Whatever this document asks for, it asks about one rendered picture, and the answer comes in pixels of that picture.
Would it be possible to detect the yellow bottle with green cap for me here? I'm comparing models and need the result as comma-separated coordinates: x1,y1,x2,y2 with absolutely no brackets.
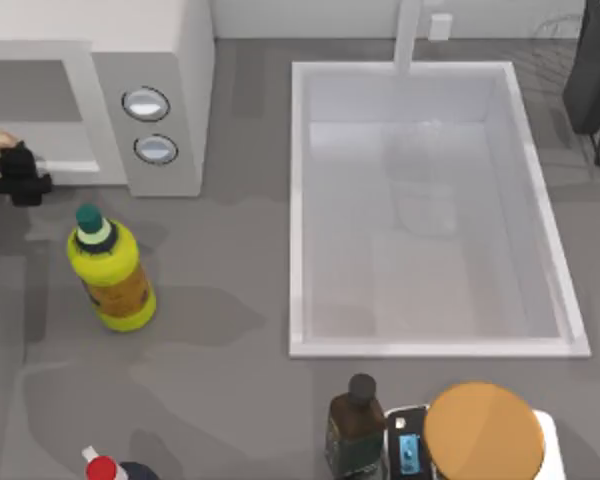
66,202,158,333

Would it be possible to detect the small grey microwave knob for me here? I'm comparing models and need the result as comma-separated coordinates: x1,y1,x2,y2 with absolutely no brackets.
133,133,179,167

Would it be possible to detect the large grey microwave knob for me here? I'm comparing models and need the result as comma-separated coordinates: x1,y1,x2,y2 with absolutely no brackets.
121,85,171,123

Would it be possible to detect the pale microwave oven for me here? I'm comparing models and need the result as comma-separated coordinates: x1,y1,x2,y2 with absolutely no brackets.
0,0,216,199

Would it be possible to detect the dark bottle with red cap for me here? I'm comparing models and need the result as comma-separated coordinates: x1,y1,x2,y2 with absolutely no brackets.
81,445,162,480

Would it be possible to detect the white sink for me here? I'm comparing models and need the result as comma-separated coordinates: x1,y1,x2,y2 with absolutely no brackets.
287,60,593,359

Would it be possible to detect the tall white tap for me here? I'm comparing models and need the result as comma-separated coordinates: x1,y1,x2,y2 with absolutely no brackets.
392,0,435,77

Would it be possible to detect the dark brown bottle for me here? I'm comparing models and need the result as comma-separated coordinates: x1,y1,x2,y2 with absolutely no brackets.
323,372,387,480

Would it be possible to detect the white kitchen scale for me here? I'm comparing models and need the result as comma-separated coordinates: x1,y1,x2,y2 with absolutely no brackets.
382,402,567,480

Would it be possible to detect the white microwave door handle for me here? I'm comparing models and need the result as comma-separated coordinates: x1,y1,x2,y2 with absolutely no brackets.
33,158,102,174

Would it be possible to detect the white wall socket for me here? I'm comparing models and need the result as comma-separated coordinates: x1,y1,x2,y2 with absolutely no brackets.
429,13,453,42

